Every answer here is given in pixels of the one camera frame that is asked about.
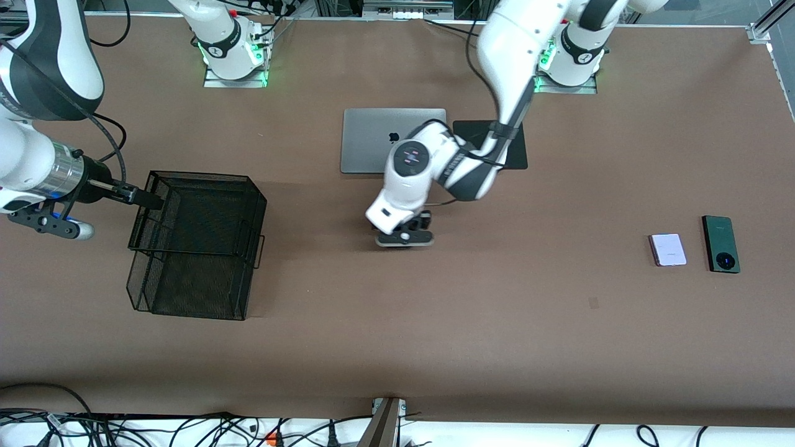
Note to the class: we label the grey closed laptop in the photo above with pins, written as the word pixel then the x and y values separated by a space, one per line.
pixel 366 143

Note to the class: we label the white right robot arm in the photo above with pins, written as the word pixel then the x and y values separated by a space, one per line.
pixel 49 62

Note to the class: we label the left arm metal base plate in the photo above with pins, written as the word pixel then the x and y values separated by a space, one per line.
pixel 584 90

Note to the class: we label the dark green smartphone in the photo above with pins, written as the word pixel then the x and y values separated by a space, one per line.
pixel 720 239

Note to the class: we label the white power strip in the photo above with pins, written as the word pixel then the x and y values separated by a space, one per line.
pixel 407 13

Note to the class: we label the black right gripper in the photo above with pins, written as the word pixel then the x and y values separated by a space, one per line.
pixel 96 187

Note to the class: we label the aluminium corner profile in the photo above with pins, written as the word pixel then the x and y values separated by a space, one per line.
pixel 761 31

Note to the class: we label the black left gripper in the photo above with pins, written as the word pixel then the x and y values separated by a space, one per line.
pixel 424 219

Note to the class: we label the aluminium post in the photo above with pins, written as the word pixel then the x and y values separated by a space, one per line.
pixel 385 425

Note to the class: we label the black mesh two-tier tray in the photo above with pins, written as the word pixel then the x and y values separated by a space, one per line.
pixel 199 292

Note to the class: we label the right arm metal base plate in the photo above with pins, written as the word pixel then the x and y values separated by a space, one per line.
pixel 214 82

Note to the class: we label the white flip phone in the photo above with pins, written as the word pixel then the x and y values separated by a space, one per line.
pixel 669 249

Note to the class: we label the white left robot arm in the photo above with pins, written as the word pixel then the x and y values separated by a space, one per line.
pixel 515 37

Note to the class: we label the black mouse pad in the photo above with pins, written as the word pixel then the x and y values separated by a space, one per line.
pixel 519 156

